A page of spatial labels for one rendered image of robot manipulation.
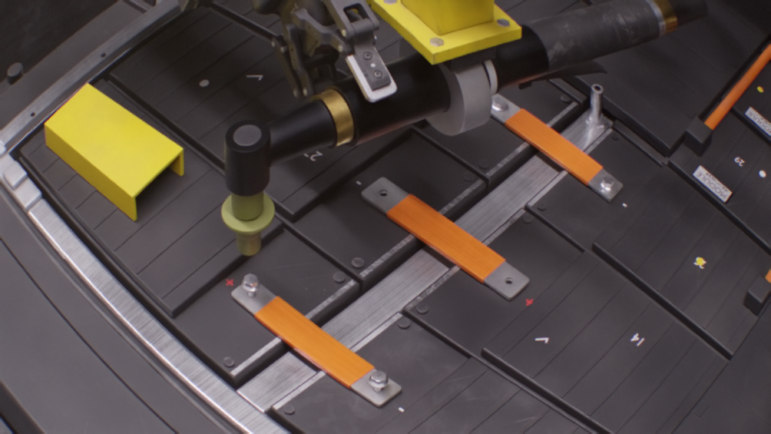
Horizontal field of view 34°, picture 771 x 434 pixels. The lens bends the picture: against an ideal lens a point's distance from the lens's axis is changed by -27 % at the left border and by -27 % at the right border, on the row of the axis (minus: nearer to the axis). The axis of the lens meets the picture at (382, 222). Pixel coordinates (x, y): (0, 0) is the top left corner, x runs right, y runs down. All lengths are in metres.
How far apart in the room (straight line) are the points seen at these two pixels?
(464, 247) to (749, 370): 0.32
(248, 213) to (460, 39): 0.19
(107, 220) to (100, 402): 0.29
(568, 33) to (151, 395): 0.46
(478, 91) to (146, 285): 0.30
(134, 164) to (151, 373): 0.29
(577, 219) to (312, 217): 0.21
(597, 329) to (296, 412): 0.24
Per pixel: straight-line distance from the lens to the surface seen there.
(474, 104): 1.16
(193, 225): 1.28
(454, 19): 1.12
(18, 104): 1.63
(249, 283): 1.22
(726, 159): 1.40
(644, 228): 1.30
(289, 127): 1.13
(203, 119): 1.36
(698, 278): 1.28
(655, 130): 1.39
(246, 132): 1.12
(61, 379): 1.06
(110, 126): 1.33
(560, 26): 1.23
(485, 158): 1.35
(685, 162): 1.37
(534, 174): 1.35
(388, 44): 1.43
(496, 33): 1.13
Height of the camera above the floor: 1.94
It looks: 47 degrees down
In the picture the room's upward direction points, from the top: 3 degrees clockwise
